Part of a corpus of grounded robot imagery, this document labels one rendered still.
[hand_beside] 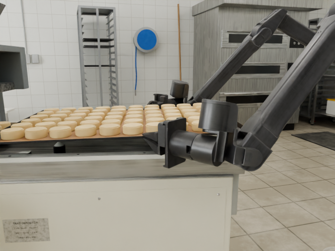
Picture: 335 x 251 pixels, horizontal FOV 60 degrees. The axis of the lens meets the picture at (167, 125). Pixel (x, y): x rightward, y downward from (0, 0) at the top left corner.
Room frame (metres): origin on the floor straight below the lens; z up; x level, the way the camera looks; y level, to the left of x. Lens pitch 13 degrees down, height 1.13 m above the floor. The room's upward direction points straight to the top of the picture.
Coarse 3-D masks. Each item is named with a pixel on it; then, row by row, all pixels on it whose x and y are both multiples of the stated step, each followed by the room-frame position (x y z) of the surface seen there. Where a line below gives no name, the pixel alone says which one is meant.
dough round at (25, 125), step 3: (18, 123) 0.75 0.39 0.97; (21, 123) 0.74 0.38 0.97; (24, 123) 0.74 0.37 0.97; (27, 123) 0.74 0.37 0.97; (30, 123) 0.74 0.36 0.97; (12, 126) 0.71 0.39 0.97; (15, 126) 0.71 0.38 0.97; (18, 126) 0.71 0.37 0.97; (21, 126) 0.71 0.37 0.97; (24, 126) 0.71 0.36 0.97; (27, 126) 0.72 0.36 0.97; (30, 126) 0.73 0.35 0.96; (24, 129) 0.71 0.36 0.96
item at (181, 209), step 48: (144, 144) 0.98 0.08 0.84; (0, 192) 0.65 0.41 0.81; (48, 192) 0.66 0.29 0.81; (96, 192) 0.67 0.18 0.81; (144, 192) 0.68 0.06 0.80; (192, 192) 0.69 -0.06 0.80; (0, 240) 0.65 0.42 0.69; (48, 240) 0.66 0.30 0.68; (96, 240) 0.67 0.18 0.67; (144, 240) 0.68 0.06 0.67; (192, 240) 0.69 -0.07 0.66
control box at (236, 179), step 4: (236, 176) 0.75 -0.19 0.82; (236, 180) 0.75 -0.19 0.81; (236, 184) 0.75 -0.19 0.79; (236, 188) 0.75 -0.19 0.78; (232, 192) 0.75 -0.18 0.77; (236, 192) 0.75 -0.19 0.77; (232, 196) 0.75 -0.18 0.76; (236, 196) 0.75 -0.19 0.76; (232, 200) 0.75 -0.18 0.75; (236, 200) 0.75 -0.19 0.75; (232, 204) 0.75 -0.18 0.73; (236, 204) 0.75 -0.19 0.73; (232, 208) 0.75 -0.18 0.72; (236, 208) 0.75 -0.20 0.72; (232, 212) 0.75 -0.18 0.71; (236, 212) 0.75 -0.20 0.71
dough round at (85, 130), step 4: (76, 128) 0.67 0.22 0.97; (80, 128) 0.66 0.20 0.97; (84, 128) 0.66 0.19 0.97; (88, 128) 0.67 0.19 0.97; (92, 128) 0.67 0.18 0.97; (76, 132) 0.67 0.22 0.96; (80, 132) 0.66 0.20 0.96; (84, 132) 0.66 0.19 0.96; (88, 132) 0.66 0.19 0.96; (92, 132) 0.67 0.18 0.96; (96, 132) 0.69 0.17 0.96; (80, 136) 0.66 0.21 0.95; (84, 136) 0.66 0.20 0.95
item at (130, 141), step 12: (0, 144) 0.94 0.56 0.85; (12, 144) 0.95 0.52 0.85; (24, 144) 0.95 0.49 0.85; (36, 144) 0.95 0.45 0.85; (48, 144) 0.95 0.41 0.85; (72, 144) 0.96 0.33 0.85; (84, 144) 0.96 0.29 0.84; (96, 144) 0.97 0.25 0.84; (108, 144) 0.97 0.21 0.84; (120, 144) 0.97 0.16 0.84; (132, 144) 0.98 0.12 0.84
